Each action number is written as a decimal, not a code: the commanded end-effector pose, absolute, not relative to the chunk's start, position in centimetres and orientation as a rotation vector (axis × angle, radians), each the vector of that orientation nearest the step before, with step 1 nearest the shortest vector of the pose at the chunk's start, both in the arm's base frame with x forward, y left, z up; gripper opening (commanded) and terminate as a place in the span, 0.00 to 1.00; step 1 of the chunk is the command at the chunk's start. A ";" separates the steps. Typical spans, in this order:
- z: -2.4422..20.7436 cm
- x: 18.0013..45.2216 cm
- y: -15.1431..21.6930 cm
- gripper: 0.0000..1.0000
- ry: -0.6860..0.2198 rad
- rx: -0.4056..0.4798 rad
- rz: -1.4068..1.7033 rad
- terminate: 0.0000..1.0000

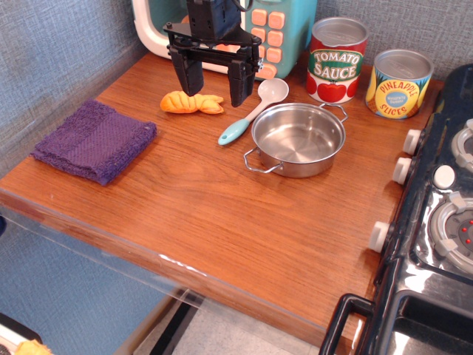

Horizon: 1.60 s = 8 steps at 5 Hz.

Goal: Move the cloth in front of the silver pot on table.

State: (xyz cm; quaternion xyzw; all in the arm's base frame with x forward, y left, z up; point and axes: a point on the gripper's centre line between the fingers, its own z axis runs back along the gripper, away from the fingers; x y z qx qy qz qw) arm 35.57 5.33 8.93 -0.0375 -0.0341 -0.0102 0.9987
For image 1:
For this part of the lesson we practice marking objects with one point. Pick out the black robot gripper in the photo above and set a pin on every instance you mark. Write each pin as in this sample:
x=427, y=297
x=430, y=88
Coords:
x=213, y=23

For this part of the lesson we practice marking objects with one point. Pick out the purple cloth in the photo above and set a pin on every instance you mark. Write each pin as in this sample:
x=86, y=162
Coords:
x=96, y=142

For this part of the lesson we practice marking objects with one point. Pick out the silver metal pot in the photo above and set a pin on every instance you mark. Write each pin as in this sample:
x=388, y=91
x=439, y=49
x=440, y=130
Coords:
x=297, y=140

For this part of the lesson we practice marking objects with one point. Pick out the orange plush toy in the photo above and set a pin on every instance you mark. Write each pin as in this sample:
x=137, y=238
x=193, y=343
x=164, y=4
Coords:
x=178, y=102

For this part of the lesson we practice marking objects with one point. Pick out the white teal plastic spoon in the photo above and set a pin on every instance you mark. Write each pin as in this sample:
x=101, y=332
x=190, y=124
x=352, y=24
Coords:
x=270, y=91

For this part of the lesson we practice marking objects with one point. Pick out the teal toy microwave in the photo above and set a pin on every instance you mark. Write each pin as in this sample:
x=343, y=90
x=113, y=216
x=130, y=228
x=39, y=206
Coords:
x=283, y=26

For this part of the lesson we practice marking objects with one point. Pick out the tomato sauce can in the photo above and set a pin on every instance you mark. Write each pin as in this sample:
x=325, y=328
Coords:
x=335, y=59

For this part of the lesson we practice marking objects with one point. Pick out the pineapple slices can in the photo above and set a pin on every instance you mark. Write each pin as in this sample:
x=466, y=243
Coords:
x=398, y=83

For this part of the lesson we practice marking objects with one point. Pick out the white stove knob top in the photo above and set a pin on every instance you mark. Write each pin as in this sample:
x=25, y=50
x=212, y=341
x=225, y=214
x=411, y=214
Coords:
x=411, y=141

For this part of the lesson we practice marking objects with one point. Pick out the white stove knob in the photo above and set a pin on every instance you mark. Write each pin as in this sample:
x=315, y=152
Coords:
x=411, y=141
x=378, y=236
x=401, y=170

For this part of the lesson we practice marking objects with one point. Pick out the white stove knob middle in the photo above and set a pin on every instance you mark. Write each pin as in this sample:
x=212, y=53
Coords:
x=401, y=170

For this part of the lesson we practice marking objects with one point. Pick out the white stove knob bottom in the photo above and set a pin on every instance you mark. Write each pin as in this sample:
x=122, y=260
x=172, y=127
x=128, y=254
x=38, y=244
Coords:
x=378, y=236

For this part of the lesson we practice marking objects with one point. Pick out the black toy stove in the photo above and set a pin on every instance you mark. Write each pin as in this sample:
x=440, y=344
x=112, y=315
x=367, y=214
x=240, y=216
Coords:
x=423, y=285

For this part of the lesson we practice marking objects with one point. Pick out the orange object bottom left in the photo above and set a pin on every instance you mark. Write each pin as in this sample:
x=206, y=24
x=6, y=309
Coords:
x=32, y=347

